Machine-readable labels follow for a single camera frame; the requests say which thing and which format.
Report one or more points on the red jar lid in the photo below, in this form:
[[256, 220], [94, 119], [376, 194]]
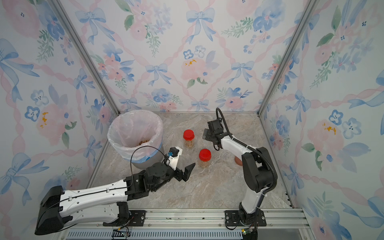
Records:
[[188, 135], [205, 155]]

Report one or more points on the pink trash bag liner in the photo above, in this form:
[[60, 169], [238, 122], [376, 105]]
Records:
[[127, 130]]

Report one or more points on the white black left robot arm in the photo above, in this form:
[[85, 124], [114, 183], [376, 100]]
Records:
[[61, 209]]

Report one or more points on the aluminium corner post left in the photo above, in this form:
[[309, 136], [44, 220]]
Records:
[[60, 12]]

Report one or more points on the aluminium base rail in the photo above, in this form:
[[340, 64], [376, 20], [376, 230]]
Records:
[[199, 224]]

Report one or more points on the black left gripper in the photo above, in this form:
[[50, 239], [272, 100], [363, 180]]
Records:
[[186, 173]]

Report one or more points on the clear jar with peanuts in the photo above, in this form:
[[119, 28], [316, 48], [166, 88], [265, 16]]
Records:
[[188, 144], [203, 164]]

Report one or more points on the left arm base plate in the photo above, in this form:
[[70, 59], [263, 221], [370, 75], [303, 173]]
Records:
[[133, 218]]

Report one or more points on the orange jar lid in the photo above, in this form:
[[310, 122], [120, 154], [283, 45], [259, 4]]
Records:
[[238, 161]]

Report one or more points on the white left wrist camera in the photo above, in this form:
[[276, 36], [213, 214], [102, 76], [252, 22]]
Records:
[[172, 161]]

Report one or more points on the metal mesh trash bin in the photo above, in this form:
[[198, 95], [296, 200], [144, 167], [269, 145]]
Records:
[[146, 156]]

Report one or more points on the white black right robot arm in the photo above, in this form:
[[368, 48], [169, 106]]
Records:
[[259, 172]]

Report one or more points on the aluminium corner post right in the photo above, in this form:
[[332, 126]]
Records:
[[299, 31]]

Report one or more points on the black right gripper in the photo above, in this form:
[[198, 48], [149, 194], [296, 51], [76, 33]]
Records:
[[207, 132]]

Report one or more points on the aluminium corner post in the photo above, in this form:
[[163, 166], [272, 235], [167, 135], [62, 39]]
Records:
[[299, 31], [60, 12]]

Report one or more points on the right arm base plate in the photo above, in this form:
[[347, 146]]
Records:
[[236, 218]]

